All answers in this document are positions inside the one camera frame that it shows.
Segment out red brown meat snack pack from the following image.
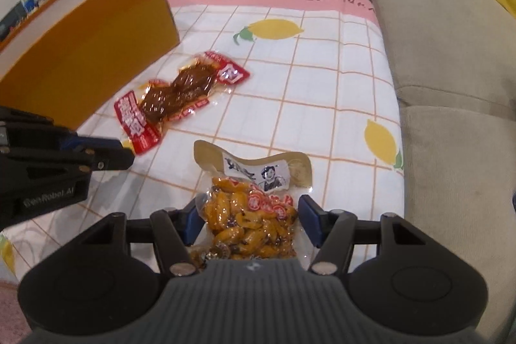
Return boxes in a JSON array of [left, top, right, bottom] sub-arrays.
[[113, 51, 251, 155]]

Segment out lemon patterned tablecloth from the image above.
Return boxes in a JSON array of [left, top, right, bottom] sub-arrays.
[[1, 0, 405, 286]]

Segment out yellow chicken feet snack pack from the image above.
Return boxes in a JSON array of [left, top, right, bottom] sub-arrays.
[[190, 141, 313, 269]]

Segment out beige sofa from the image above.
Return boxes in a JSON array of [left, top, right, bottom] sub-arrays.
[[372, 0, 515, 343]]

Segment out orange cardboard box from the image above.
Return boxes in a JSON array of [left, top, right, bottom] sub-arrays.
[[1, 0, 179, 128]]

